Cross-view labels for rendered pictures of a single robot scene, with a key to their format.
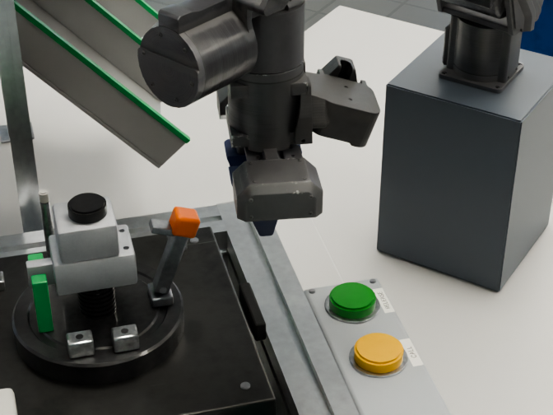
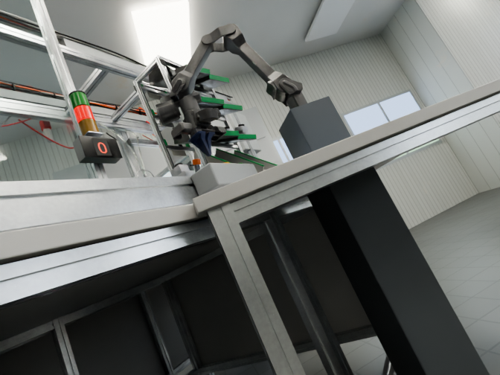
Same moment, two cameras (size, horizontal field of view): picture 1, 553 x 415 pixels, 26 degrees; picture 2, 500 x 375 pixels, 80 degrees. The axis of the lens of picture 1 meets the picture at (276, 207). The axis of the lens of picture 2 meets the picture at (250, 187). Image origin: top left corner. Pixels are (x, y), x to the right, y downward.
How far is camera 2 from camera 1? 112 cm
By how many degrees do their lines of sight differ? 61
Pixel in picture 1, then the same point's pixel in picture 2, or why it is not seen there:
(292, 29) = (186, 100)
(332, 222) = not seen: hidden behind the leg
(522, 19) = (290, 88)
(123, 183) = not seen: hidden behind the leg
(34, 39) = (210, 159)
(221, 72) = (164, 110)
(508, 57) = (297, 101)
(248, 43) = (171, 105)
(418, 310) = not seen: hidden behind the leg
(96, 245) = (176, 170)
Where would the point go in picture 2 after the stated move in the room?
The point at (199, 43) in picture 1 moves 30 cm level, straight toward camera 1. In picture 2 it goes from (158, 107) to (50, 99)
